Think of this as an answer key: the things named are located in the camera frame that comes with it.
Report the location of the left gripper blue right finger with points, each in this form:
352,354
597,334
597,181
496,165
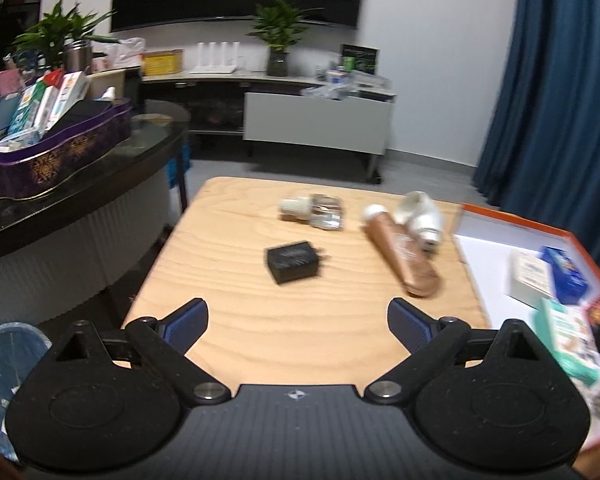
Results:
412,327

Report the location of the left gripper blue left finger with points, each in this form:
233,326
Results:
184,326

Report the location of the white grey product box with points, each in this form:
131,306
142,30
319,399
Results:
529,279

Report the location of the adhesive bandages box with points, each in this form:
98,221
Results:
567,336

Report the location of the blue dental floss box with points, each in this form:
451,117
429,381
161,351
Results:
569,283

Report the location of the bronze cosmetic tube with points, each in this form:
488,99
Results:
401,252

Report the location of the white cone plug device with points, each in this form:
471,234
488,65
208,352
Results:
420,216

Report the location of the orange white shallow box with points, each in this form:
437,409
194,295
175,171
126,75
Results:
485,238

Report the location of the black small charger box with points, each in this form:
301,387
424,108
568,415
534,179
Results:
294,262

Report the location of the blue floor bag with boxes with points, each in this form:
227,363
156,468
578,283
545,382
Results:
184,159

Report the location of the black glass side table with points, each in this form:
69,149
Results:
66,249

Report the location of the dark blue curtain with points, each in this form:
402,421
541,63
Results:
541,159

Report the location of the purple gold storage tin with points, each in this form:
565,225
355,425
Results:
85,134

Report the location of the white TV cabinet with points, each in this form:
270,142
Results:
298,111

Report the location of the white wifi router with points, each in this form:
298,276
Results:
216,58

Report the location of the yellow cardboard box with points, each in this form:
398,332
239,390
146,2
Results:
162,62

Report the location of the black green product box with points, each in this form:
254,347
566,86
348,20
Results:
362,59

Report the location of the white plastic bag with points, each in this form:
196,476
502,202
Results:
125,53

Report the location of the large potted green plant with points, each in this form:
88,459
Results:
57,29

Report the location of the potted bamboo plant on cabinet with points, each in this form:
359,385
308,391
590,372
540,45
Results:
280,25

